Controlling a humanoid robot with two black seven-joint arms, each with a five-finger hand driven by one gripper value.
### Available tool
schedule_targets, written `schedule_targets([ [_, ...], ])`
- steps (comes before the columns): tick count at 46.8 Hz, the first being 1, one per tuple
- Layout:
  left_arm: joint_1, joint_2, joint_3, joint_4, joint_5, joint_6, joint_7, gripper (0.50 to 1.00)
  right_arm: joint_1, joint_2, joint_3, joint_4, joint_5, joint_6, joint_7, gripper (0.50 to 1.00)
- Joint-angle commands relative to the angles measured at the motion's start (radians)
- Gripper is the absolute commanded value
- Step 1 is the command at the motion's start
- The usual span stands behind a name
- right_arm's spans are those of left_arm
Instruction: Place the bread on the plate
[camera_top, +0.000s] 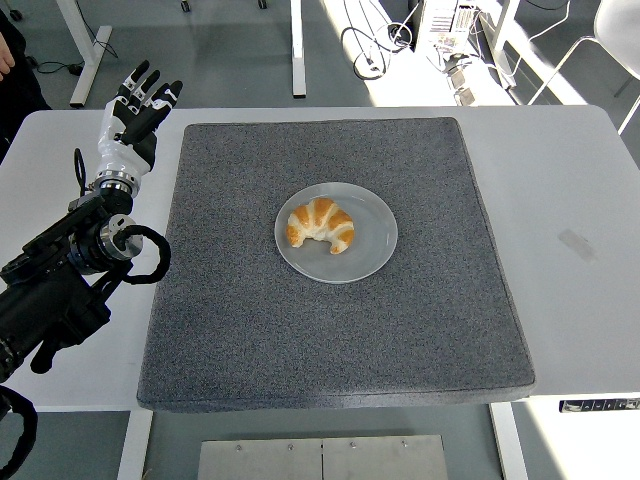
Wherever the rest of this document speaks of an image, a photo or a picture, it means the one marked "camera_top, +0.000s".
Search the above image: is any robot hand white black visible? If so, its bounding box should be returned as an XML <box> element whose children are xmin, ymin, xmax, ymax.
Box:
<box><xmin>94</xmin><ymin>59</ymin><xmax>184</xmax><ymax>177</ymax></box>

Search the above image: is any white desk T-leg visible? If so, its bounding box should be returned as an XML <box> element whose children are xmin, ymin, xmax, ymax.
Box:
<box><xmin>55</xmin><ymin>0</ymin><xmax>114</xmax><ymax>109</ymax></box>
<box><xmin>289</xmin><ymin>0</ymin><xmax>308</xmax><ymax>99</ymax></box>

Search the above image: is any person's hand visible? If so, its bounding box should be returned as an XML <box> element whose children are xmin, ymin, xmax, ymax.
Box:
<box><xmin>0</xmin><ymin>37</ymin><xmax>17</xmax><ymax>76</ymax></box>

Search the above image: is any grey speckled mat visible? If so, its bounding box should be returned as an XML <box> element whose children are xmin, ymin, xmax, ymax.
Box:
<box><xmin>135</xmin><ymin>117</ymin><xmax>536</xmax><ymax>414</ymax></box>

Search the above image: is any clear tape patch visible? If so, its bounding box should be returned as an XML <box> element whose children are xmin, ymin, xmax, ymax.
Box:
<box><xmin>557</xmin><ymin>228</ymin><xmax>599</xmax><ymax>264</ymax></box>

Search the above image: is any round grey plate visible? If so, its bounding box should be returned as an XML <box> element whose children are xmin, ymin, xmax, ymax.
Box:
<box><xmin>273</xmin><ymin>181</ymin><xmax>399</xmax><ymax>285</ymax></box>

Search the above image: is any thin black floor cable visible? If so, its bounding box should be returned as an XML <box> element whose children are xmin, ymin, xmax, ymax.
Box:
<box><xmin>35</xmin><ymin>37</ymin><xmax>120</xmax><ymax>77</ymax></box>

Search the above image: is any table height control panel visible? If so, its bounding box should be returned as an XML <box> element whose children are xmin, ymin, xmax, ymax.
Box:
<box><xmin>558</xmin><ymin>397</ymin><xmax>640</xmax><ymax>414</ymax></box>

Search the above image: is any computer tower case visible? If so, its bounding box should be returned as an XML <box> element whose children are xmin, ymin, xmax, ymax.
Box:
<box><xmin>413</xmin><ymin>0</ymin><xmax>482</xmax><ymax>54</ymax></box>

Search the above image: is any grey metal plate with screws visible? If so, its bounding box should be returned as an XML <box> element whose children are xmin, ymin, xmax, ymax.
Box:
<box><xmin>197</xmin><ymin>434</ymin><xmax>450</xmax><ymax>480</ymax></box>

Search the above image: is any croissant bread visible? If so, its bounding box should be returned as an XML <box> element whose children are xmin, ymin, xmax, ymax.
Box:
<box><xmin>285</xmin><ymin>197</ymin><xmax>356</xmax><ymax>256</ymax></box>

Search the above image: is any white table leg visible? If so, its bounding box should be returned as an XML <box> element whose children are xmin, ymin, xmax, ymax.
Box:
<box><xmin>116</xmin><ymin>410</ymin><xmax>154</xmax><ymax>480</ymax></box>
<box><xmin>488</xmin><ymin>401</ymin><xmax>530</xmax><ymax>480</ymax></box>

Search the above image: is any person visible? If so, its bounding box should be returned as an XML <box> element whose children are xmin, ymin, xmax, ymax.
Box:
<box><xmin>0</xmin><ymin>9</ymin><xmax>53</xmax><ymax>162</ymax></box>

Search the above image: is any black coiled floor cable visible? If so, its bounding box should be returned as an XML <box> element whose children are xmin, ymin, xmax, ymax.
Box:
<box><xmin>341</xmin><ymin>22</ymin><xmax>416</xmax><ymax>81</ymax></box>

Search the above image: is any white chair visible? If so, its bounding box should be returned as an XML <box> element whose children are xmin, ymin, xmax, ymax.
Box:
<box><xmin>527</xmin><ymin>0</ymin><xmax>640</xmax><ymax>136</ymax></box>

